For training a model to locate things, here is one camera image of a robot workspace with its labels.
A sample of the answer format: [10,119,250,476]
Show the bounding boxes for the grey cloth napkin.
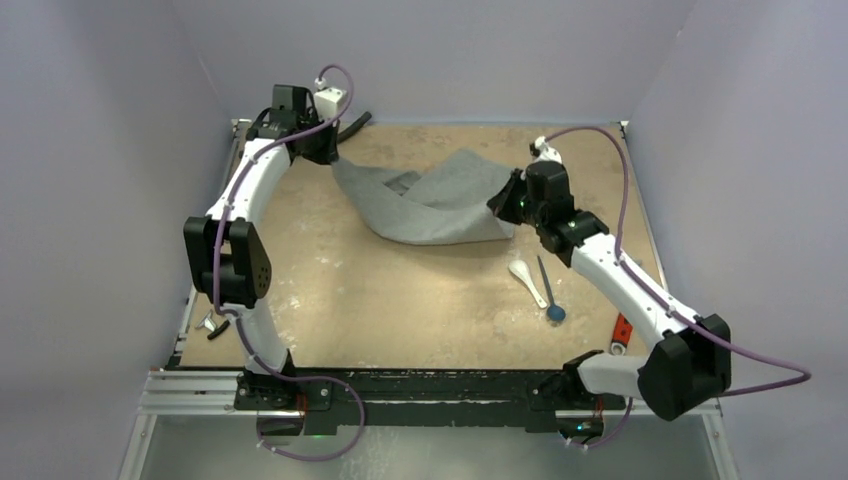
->
[332,149,515,246]

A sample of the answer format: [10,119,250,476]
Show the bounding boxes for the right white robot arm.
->
[487,161,732,421]

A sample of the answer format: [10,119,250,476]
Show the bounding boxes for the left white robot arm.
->
[183,78,352,409]

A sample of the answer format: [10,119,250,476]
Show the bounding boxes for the black foam tube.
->
[337,111,373,144]

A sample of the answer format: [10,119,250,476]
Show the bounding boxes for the red adjustable wrench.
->
[609,313,633,356]

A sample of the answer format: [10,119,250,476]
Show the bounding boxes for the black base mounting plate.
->
[234,368,626,436]

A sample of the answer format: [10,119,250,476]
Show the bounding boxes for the small silver metal clip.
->
[194,310,218,333]

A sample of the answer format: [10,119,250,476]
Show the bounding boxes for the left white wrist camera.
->
[313,87,348,121]

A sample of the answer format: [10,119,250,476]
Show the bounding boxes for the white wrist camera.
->
[313,87,348,121]
[529,136,563,164]

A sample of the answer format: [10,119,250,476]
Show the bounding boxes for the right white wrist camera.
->
[529,136,563,164]

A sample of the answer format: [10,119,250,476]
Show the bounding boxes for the black handled pliers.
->
[205,320,230,341]

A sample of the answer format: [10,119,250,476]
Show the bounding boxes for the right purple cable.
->
[543,126,812,452]

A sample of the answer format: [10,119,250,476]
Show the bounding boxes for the aluminium frame rail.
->
[135,370,723,417]

